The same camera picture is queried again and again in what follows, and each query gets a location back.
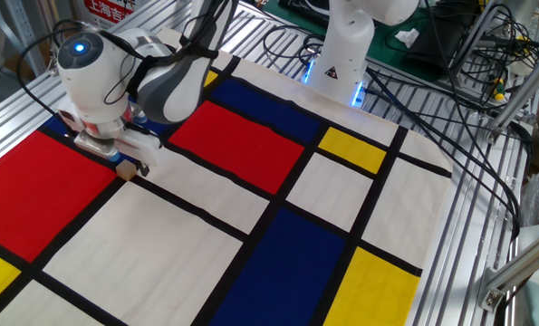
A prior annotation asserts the black power box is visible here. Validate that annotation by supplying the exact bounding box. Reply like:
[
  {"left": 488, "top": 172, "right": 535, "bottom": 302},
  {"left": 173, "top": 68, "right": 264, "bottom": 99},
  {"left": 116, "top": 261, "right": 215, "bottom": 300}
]
[{"left": 404, "top": 6, "right": 481, "bottom": 78}]

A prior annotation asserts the tangle of black cables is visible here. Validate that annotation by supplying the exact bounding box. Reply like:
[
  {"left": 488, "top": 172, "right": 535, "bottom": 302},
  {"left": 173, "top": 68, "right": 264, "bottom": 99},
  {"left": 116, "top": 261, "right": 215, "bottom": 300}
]
[{"left": 449, "top": 0, "right": 539, "bottom": 114}]

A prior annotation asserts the green table mat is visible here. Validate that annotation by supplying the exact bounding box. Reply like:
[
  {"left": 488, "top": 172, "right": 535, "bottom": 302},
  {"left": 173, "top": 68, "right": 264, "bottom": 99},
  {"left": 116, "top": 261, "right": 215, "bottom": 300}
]
[{"left": 259, "top": 0, "right": 463, "bottom": 83}]

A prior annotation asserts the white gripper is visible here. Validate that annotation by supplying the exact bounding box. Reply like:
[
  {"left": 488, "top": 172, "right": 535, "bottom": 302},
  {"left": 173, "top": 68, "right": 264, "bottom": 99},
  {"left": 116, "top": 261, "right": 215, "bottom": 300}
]
[{"left": 56, "top": 104, "right": 164, "bottom": 178}]

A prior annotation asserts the aluminium frame post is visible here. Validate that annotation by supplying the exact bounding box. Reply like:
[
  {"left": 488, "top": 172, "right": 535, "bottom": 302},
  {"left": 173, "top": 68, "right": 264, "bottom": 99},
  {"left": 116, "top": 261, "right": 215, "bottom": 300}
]
[{"left": 486, "top": 43, "right": 539, "bottom": 137}]

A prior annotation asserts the grey slotted shelf upright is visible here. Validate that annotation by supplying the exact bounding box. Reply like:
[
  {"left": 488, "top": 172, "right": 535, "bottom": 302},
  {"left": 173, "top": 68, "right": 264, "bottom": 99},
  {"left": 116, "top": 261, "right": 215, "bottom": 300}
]
[{"left": 1, "top": 0, "right": 48, "bottom": 78}]

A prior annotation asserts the crumpled white paper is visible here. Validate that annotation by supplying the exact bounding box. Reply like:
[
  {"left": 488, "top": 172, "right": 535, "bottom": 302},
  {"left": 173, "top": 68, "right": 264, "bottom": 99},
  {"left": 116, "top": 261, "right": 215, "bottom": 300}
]
[{"left": 394, "top": 27, "right": 421, "bottom": 49}]

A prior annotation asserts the red and white sign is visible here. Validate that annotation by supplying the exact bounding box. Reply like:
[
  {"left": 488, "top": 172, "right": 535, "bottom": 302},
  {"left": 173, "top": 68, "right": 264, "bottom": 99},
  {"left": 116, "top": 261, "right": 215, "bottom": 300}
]
[{"left": 82, "top": 0, "right": 138, "bottom": 29}]

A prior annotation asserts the small wooden block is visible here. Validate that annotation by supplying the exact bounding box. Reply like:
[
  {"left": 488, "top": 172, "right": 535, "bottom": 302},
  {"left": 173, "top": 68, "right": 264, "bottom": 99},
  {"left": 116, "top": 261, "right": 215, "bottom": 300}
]
[{"left": 115, "top": 159, "right": 139, "bottom": 182}]

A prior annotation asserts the black table cable bundle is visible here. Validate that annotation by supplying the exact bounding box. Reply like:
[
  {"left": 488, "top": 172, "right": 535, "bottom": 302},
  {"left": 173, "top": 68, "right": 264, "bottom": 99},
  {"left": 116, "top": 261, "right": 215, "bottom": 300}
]
[{"left": 363, "top": 67, "right": 535, "bottom": 241}]

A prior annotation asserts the aluminium profile with bracket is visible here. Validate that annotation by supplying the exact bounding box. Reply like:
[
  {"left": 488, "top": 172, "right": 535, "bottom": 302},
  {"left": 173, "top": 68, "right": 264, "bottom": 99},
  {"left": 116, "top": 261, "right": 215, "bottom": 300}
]
[{"left": 476, "top": 233, "right": 539, "bottom": 314}]

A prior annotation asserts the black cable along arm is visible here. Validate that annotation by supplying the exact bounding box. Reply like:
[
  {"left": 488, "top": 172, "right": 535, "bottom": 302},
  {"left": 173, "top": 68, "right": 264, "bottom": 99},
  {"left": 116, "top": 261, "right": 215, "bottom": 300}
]
[{"left": 15, "top": 0, "right": 241, "bottom": 137}]

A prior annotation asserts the clear plastic bag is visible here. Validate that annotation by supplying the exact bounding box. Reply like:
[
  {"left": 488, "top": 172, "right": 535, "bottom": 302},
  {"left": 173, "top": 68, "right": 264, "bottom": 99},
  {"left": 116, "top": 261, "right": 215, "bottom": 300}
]
[{"left": 517, "top": 158, "right": 539, "bottom": 227}]

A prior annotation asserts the Mondrian pattern cloth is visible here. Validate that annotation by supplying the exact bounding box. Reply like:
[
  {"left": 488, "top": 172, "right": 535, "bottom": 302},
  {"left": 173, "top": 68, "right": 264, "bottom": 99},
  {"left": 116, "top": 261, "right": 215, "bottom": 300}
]
[{"left": 0, "top": 26, "right": 454, "bottom": 326}]

